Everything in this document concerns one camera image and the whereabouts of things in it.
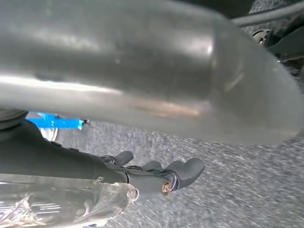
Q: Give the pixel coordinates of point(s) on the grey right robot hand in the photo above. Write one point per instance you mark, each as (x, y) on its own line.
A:
(47, 163)

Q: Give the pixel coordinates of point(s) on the blue metal shelf rack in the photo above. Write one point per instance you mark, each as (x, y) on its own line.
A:
(56, 122)

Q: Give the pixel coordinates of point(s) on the grey robot leg shell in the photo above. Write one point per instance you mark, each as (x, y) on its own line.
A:
(142, 63)

